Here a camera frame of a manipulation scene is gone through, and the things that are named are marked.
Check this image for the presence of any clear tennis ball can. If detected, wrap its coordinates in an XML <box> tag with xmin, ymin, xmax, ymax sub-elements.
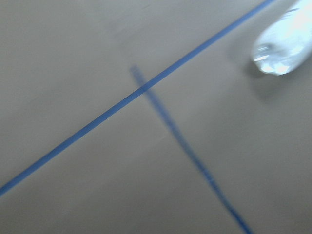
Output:
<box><xmin>251</xmin><ymin>0</ymin><xmax>312</xmax><ymax>76</ymax></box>

